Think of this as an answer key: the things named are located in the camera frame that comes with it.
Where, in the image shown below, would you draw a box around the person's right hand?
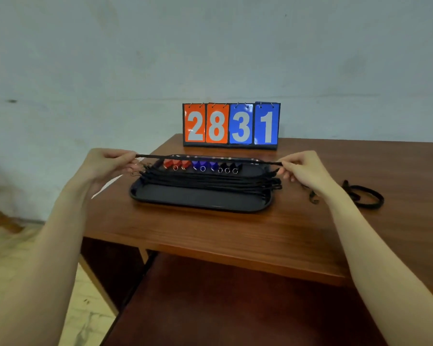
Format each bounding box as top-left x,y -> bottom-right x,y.
275,150 -> 344,203

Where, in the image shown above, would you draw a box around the person's left forearm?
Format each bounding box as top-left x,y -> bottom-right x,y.
0,184 -> 94,346

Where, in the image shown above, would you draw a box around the wooden desk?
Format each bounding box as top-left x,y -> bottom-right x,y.
100,251 -> 387,346

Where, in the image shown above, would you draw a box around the straightened black lanyards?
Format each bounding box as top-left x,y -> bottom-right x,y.
129,163 -> 283,199

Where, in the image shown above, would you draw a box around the brown wooden chair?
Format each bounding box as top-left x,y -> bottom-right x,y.
0,179 -> 25,235

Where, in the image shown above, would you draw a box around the orange and blue flip scoreboard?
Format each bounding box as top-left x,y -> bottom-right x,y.
182,101 -> 282,150

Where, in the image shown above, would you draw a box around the tangle of black lanyards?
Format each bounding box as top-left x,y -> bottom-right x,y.
307,179 -> 385,210

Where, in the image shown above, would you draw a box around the person's right forearm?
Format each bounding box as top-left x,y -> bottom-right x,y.
324,190 -> 433,346

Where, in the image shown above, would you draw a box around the black plastic tray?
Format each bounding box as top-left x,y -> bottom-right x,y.
128,154 -> 275,214

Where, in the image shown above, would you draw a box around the black lanyard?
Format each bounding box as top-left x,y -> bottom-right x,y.
135,153 -> 284,167

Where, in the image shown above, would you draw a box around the person's left hand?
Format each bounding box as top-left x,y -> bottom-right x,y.
63,148 -> 140,199

